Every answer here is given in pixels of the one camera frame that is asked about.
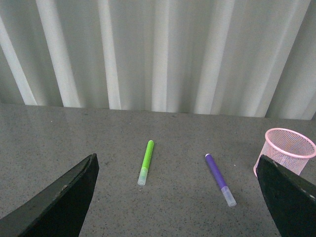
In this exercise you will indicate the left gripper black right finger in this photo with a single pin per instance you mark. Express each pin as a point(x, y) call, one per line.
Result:
point(290, 199)

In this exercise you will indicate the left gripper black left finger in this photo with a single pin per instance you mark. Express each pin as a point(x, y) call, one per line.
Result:
point(60, 209)

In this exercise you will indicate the purple marker pen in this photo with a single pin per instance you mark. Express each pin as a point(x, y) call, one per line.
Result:
point(220, 181)

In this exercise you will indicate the pink mesh pen cup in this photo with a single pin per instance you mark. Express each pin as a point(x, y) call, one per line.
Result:
point(288, 148)

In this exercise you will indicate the green marker pen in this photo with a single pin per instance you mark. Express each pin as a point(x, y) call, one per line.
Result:
point(146, 163)

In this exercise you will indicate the white pleated curtain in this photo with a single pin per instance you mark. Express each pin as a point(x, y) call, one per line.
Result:
point(254, 58)

